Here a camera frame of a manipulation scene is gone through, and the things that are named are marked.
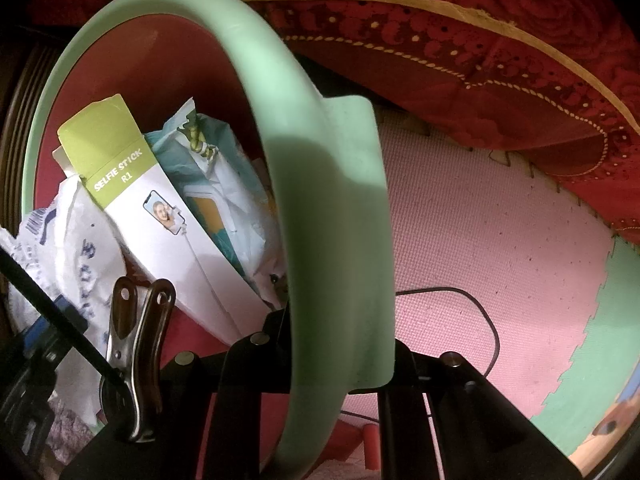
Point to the red plastic object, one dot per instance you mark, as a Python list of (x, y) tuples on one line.
[(372, 445)]

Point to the brown wooden cabinet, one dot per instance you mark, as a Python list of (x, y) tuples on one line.
[(15, 135)]

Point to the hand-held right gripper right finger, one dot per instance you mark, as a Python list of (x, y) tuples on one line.
[(415, 375)]

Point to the purple fuzzy blanket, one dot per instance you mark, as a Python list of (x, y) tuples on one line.
[(70, 435)]

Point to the pink foam floor mat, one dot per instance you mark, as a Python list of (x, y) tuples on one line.
[(475, 260)]

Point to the red bedspread with yellow trim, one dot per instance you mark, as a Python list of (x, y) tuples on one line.
[(450, 85)]

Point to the red rose embossed blanket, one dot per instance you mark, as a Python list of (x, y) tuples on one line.
[(550, 0)]

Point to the white and green carton box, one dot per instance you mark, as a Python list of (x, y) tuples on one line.
[(150, 240)]

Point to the light blue snack bag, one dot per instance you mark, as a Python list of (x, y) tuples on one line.
[(225, 185)]

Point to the green rimmed red plastic bin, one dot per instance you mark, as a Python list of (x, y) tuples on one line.
[(325, 185)]

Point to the white plastic bag blue print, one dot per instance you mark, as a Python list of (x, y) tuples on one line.
[(75, 250)]

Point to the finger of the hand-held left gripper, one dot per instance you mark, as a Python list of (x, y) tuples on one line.
[(35, 332), (65, 310)]

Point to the metal spring clip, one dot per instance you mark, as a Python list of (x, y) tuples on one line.
[(120, 360)]

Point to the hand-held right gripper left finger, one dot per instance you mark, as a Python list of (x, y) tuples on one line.
[(250, 365)]

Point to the green printed foam mat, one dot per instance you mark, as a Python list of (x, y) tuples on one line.
[(600, 360)]

